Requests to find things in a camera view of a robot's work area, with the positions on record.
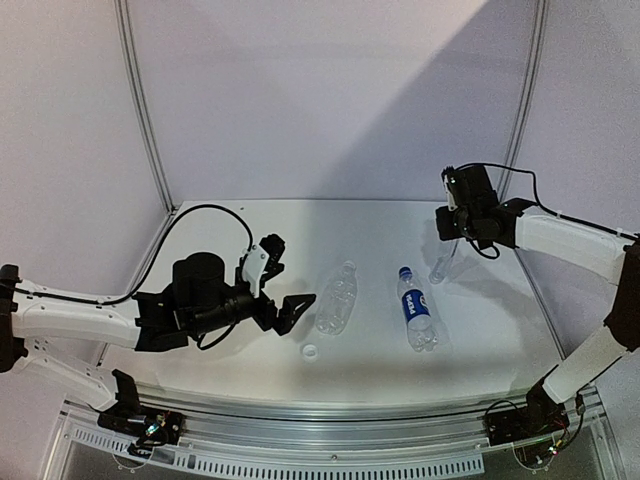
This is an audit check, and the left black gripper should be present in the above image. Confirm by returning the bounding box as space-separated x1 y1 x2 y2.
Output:
189 282 316 338

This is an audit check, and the crushed clear plastic bottle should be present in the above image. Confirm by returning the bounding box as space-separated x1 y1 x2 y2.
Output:
429 240 458 285

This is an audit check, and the clear white bottle cap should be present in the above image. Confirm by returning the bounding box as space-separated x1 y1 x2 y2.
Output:
302 344 319 361

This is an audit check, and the Pepsi bottle blue label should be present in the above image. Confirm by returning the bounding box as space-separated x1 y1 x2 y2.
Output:
397 272 441 352

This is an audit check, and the blue Pepsi bottle cap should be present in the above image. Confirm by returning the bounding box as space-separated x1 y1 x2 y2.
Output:
398 266 413 279

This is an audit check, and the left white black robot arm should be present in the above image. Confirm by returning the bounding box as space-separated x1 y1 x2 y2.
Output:
1 249 316 434

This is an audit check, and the clear ribbed plastic bottle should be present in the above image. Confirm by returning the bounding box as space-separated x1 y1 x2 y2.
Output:
314 260 358 336

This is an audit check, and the perforated clear acrylic plate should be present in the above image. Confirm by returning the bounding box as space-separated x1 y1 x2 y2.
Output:
40 405 627 479

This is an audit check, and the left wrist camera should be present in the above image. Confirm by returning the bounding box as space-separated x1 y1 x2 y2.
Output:
239 233 285 298

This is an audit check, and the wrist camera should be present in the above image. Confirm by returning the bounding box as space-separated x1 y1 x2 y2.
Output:
239 233 285 298
441 166 466 211

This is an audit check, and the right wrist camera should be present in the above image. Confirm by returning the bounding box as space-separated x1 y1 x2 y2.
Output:
441 166 466 211

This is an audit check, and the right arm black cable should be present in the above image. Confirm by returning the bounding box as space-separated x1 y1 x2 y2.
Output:
459 162 640 239

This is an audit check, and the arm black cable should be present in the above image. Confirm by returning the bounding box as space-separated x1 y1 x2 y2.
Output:
459 162 640 239
0 202 254 306

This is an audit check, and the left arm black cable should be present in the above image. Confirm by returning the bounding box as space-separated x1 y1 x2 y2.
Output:
0 202 254 306

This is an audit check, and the aluminium front rail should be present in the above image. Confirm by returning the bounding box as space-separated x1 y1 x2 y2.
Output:
62 384 606 451

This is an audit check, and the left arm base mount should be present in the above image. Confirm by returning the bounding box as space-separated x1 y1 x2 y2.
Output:
98 370 185 456

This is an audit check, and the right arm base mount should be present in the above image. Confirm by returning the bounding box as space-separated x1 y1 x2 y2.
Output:
483 380 586 455

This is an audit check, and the right aluminium corner post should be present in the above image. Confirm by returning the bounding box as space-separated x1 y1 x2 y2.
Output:
497 0 549 200

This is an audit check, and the aluminium corner post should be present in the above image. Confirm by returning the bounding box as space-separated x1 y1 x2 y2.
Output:
497 0 549 200
114 0 175 214

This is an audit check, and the left aluminium corner post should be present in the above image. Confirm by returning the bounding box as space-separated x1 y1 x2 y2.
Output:
114 0 175 214

